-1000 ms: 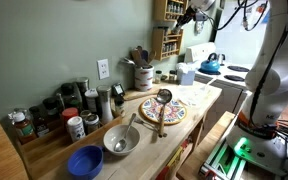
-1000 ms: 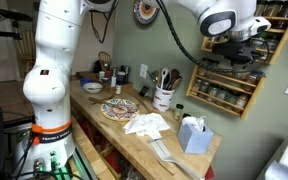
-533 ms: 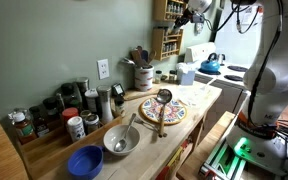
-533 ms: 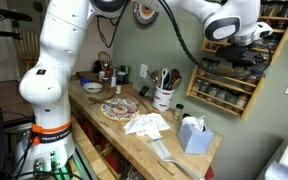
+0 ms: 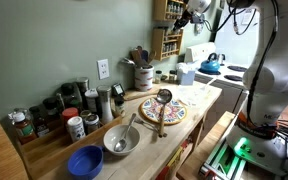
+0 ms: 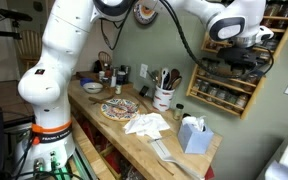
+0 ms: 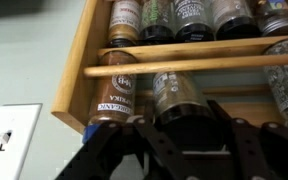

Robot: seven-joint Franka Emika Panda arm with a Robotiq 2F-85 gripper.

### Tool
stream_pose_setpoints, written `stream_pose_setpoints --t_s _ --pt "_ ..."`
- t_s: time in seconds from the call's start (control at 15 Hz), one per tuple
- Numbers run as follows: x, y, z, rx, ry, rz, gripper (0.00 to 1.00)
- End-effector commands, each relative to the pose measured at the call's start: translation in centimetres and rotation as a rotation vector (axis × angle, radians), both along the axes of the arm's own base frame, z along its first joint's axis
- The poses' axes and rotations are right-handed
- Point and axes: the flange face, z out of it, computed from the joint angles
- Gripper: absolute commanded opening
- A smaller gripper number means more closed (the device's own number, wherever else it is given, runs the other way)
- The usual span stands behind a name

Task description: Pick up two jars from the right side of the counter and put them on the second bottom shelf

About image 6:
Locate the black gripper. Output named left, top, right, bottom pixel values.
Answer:
left=216, top=45, right=268, bottom=69

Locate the brown spice jar blue lid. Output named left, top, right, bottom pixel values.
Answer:
left=244, top=70, right=266, bottom=88

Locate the dark wooden spoon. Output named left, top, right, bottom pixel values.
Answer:
left=169, top=68, right=182, bottom=88

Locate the light wooden spoon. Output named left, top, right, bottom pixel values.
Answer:
left=171, top=75, right=184, bottom=91

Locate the dark blue spoon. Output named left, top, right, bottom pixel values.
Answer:
left=163, top=73, right=172, bottom=90

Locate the white plastic spoon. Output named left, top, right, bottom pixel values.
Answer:
left=160, top=67, right=170, bottom=89

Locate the white facial tissue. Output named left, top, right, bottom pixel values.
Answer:
left=182, top=115, right=208, bottom=133

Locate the pale spice jar black lid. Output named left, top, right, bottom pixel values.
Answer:
left=173, top=103, right=185, bottom=121

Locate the wooden spatula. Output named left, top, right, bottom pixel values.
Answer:
left=157, top=68, right=163, bottom=88

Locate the white utensil crock red print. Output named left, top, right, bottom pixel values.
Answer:
left=152, top=84, right=176, bottom=113

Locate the metal kitchen utensil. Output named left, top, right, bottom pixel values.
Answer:
left=147, top=69, right=159, bottom=87

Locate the blue tissue box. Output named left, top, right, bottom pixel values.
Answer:
left=177, top=121, right=215, bottom=155

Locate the small black digital timer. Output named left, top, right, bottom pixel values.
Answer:
left=139, top=85, right=151, bottom=98

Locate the white stove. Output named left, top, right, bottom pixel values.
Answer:
left=257, top=128, right=288, bottom=180

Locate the black pepper grinder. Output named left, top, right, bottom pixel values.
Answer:
left=124, top=65, right=132, bottom=84

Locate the crumpled white paper towel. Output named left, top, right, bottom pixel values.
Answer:
left=122, top=112, right=171, bottom=140

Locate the red cloth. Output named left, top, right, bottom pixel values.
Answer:
left=203, top=165, right=216, bottom=180

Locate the white cap bottle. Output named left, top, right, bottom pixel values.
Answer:
left=117, top=69, right=126, bottom=84

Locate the small labelled spice bottle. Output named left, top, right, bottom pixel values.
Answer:
left=114, top=83, right=123, bottom=96

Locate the stainless steel mill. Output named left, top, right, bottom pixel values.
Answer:
left=110, top=68, right=118, bottom=89

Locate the colourful patterned ceramic plate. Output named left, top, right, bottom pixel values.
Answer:
left=100, top=98, right=141, bottom=122

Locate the wicker chair back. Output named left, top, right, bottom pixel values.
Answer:
left=97, top=50, right=113, bottom=73

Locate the white ceramic bowl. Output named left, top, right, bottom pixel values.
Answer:
left=82, top=82, right=104, bottom=94

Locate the blue plastic bowl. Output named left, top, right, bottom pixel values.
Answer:
left=79, top=77, right=95, bottom=86

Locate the wooden platform plank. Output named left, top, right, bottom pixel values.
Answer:
left=71, top=116, right=117, bottom=180

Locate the wooden spindle chair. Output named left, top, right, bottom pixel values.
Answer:
left=15, top=29, right=43, bottom=73

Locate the wooden wall spice rack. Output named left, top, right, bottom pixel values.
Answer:
left=185, top=59, right=267, bottom=120
left=200, top=2, right=288, bottom=65

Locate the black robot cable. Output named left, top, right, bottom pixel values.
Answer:
left=158, top=0, right=275, bottom=79

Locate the white wall outlet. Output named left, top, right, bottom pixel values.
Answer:
left=139, top=63, right=149, bottom=79

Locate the round decorative wall plate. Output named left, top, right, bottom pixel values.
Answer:
left=132, top=3, right=159, bottom=26

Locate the metal ladle wooden handle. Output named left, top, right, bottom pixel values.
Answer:
left=88, top=95, right=139, bottom=113

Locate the black camera on stand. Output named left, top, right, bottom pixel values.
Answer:
left=0, top=8, right=34, bottom=39

